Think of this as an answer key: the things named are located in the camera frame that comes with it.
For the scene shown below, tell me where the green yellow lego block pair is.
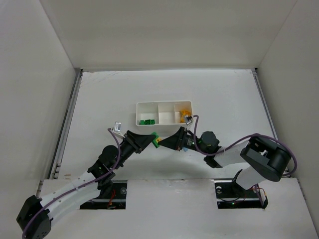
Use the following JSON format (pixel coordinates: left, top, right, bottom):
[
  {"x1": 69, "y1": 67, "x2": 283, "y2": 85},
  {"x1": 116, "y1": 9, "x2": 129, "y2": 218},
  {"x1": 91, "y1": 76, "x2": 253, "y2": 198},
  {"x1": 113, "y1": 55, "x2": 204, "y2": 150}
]
[{"x1": 152, "y1": 132, "x2": 161, "y2": 148}]

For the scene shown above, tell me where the yellow lego piece with flower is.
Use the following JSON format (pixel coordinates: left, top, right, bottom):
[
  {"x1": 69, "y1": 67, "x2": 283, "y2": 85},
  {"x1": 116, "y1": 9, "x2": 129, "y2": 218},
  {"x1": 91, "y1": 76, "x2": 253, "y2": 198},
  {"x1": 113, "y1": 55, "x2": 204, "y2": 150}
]
[{"x1": 179, "y1": 110, "x2": 192, "y2": 123}]

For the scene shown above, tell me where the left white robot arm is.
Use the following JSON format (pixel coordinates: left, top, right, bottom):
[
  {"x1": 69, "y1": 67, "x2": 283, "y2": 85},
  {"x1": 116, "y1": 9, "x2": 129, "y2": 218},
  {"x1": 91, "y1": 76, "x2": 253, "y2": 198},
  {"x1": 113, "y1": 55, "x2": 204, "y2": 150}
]
[{"x1": 16, "y1": 131, "x2": 157, "y2": 239}]

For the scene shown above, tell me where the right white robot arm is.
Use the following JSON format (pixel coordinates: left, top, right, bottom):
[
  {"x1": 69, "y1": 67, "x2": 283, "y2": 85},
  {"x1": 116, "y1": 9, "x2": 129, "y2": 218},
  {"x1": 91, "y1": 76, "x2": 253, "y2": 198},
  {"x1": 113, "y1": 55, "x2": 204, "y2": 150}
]
[{"x1": 159, "y1": 127, "x2": 292, "y2": 190}]

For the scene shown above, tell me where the white three-compartment tray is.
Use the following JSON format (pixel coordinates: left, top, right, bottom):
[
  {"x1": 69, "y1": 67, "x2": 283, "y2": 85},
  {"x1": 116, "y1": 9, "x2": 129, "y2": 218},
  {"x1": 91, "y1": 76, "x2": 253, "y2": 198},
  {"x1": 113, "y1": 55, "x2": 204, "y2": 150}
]
[{"x1": 136, "y1": 101, "x2": 193, "y2": 133}]

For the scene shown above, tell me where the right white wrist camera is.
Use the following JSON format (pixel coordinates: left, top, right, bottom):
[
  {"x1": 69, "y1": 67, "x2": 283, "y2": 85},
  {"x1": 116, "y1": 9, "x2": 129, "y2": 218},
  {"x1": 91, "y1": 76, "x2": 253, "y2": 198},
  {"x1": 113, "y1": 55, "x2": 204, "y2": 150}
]
[{"x1": 183, "y1": 115, "x2": 193, "y2": 129}]

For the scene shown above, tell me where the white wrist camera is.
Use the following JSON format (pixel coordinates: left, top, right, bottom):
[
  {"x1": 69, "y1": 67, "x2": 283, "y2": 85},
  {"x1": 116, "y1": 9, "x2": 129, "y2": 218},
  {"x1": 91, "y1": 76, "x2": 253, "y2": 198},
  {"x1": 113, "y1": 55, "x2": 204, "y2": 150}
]
[
  {"x1": 183, "y1": 115, "x2": 193, "y2": 129},
  {"x1": 111, "y1": 121, "x2": 124, "y2": 139}
]

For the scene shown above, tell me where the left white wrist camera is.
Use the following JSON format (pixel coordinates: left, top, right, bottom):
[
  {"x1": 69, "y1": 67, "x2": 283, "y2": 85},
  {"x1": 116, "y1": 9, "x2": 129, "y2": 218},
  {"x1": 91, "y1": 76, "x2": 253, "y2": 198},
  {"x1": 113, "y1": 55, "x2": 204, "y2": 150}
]
[{"x1": 111, "y1": 121, "x2": 124, "y2": 139}]

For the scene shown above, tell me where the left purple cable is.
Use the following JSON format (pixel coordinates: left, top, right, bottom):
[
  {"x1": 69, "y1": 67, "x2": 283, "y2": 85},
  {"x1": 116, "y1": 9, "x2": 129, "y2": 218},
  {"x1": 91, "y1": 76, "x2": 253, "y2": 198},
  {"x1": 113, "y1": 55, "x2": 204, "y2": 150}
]
[{"x1": 21, "y1": 128, "x2": 122, "y2": 239}]

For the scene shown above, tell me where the purple cable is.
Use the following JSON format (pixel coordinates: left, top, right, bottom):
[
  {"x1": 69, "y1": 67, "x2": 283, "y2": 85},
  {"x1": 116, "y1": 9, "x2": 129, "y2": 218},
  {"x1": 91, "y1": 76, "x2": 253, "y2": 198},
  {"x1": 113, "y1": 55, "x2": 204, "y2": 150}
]
[
  {"x1": 21, "y1": 128, "x2": 122, "y2": 239},
  {"x1": 191, "y1": 115, "x2": 298, "y2": 177}
]

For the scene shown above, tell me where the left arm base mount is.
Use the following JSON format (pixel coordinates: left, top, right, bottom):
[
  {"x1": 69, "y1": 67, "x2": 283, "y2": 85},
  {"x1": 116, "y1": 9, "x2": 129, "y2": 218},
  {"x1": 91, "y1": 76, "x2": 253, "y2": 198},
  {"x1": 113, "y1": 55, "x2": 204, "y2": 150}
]
[{"x1": 80, "y1": 181, "x2": 128, "y2": 210}]

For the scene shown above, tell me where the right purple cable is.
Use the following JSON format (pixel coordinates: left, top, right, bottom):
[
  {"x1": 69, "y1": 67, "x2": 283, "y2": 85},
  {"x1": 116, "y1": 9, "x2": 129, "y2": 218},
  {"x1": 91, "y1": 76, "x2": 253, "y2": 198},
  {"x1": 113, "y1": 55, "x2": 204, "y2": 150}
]
[{"x1": 191, "y1": 115, "x2": 298, "y2": 177}]

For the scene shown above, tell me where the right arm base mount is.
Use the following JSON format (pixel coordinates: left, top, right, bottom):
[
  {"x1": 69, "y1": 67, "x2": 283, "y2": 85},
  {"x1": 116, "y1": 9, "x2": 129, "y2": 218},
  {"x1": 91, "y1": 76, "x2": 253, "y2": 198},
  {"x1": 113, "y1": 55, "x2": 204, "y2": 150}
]
[{"x1": 214, "y1": 180, "x2": 269, "y2": 209}]

